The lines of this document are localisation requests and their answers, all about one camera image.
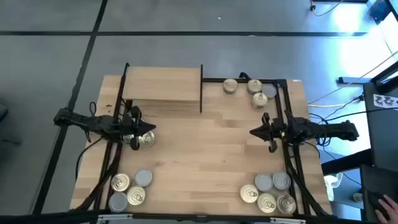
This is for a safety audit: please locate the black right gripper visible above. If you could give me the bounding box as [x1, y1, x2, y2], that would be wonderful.
[249, 111, 289, 153]

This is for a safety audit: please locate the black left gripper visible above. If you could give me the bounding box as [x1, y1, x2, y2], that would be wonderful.
[121, 105, 157, 152]

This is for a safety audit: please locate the green label tuna can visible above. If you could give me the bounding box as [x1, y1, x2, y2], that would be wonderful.
[108, 192, 129, 213]
[254, 173, 274, 193]
[262, 83, 277, 100]
[134, 169, 154, 188]
[272, 171, 292, 191]

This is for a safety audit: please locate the wooden shelf board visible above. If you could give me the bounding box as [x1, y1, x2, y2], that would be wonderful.
[122, 66, 202, 106]

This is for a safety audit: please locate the white plastic object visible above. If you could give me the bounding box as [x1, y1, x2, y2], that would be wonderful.
[323, 172, 345, 202]

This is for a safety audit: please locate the black desk leg bar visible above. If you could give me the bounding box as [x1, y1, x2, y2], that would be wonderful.
[321, 148, 374, 175]

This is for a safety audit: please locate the black flat stand base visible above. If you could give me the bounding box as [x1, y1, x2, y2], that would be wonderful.
[338, 76, 374, 85]

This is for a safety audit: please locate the black low desk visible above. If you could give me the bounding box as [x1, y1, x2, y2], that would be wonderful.
[359, 164, 398, 224]

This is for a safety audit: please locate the white paper with black marks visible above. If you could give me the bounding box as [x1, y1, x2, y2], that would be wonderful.
[374, 93, 398, 110]

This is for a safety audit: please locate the black computer mouse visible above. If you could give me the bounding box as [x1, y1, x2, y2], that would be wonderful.
[368, 191, 389, 215]

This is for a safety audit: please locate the person's hand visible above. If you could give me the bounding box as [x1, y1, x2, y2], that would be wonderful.
[374, 194, 398, 224]

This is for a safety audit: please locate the blue box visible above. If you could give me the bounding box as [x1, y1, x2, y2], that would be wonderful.
[366, 0, 393, 23]

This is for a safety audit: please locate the black metal table frame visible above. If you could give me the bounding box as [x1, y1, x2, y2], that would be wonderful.
[0, 77, 398, 224]

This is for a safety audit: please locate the black cable tangle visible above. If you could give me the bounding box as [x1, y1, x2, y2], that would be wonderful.
[309, 96, 366, 187]

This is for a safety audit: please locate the yellow floor cable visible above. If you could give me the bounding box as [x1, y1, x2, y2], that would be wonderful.
[307, 98, 363, 109]

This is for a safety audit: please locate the black floor cable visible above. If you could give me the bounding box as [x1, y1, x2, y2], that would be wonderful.
[75, 136, 103, 182]

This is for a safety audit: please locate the silver metal bracket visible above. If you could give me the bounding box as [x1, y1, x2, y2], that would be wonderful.
[98, 213, 133, 223]
[269, 217, 307, 224]

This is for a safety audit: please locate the white floor cable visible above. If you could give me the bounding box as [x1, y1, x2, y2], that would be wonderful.
[307, 51, 398, 105]

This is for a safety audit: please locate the thin yellow cable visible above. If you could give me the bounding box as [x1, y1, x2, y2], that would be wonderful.
[310, 0, 345, 17]

